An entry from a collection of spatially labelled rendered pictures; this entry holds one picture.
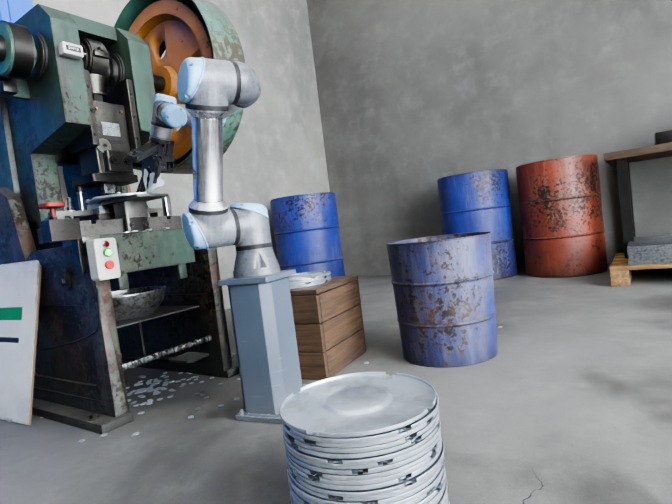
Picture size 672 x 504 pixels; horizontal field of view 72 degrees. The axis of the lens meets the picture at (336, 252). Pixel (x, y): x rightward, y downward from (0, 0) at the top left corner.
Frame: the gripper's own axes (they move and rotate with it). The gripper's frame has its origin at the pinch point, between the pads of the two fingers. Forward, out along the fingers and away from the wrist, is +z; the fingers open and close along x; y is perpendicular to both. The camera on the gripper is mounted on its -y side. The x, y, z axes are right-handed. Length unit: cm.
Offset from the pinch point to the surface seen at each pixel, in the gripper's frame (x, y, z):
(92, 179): 22.0, -8.2, 2.2
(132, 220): 4.4, -1.5, 13.2
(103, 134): 27.7, -2.2, -14.4
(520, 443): -147, 1, 19
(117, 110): 31.9, 5.2, -23.9
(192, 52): 32, 37, -54
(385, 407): -124, -41, 3
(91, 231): 6.4, -16.1, 17.3
